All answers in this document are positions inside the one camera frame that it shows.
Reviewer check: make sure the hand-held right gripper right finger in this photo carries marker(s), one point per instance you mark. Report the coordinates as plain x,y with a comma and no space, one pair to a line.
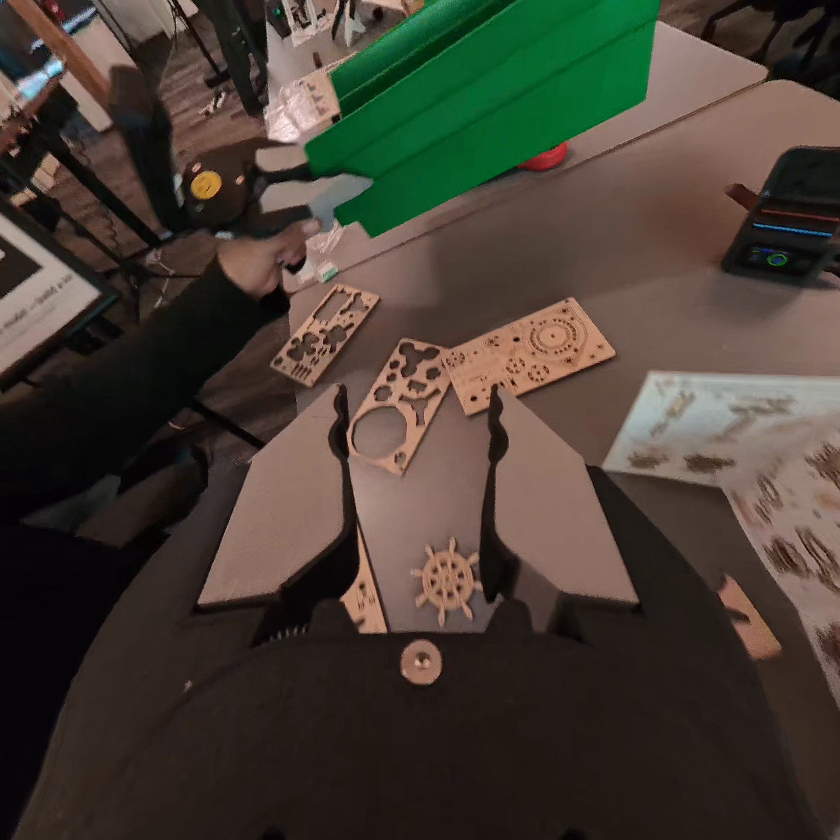
558,518

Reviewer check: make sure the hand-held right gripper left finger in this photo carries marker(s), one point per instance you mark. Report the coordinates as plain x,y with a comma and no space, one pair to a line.
282,518

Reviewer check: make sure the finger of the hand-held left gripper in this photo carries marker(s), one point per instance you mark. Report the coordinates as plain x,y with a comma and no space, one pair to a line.
328,197
279,159

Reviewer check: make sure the green plastic bin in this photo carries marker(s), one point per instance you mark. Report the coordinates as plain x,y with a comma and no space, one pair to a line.
499,98

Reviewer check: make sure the person's left forearm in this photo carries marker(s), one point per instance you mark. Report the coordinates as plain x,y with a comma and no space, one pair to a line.
131,387

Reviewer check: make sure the narrow wooden parts sheet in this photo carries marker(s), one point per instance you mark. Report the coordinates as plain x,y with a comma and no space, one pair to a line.
364,600

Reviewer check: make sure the uncut wooden model parts sheet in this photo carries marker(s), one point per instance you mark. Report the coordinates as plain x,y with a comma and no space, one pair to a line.
525,358

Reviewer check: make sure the person's left hand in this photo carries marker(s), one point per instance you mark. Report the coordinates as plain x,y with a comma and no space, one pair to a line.
262,269

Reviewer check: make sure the clear plastic bag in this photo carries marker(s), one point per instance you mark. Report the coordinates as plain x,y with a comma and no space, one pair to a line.
325,253

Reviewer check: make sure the crumpled clear plastic packaging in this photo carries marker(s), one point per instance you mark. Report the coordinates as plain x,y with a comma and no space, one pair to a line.
298,105

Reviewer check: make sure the black stand legs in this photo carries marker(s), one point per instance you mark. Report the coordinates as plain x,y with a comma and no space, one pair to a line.
229,46

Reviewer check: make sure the wooden ship wheel part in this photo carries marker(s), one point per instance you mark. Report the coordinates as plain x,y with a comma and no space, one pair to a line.
447,581

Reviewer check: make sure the wooden sheet with round hole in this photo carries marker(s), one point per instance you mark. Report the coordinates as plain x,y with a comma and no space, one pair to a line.
394,410

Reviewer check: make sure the wooden sheet with clover holes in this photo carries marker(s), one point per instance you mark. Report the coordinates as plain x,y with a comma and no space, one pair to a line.
308,364

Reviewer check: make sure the black framed poster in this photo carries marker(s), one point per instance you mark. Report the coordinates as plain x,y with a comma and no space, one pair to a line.
39,295

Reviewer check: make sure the small wooden offcut piece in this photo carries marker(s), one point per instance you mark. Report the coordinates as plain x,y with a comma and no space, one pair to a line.
748,617

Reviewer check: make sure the red round object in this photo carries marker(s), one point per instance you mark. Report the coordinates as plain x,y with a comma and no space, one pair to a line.
544,157

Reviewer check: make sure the large printed instruction sheet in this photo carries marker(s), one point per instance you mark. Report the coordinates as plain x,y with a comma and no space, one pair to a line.
794,544

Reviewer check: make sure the person's dark torso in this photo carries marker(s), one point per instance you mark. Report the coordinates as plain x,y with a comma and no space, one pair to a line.
39,656

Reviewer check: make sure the black label printer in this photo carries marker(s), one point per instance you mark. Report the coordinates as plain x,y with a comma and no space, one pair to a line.
787,216

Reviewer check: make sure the black chair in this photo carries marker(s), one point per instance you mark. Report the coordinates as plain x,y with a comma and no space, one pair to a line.
787,39

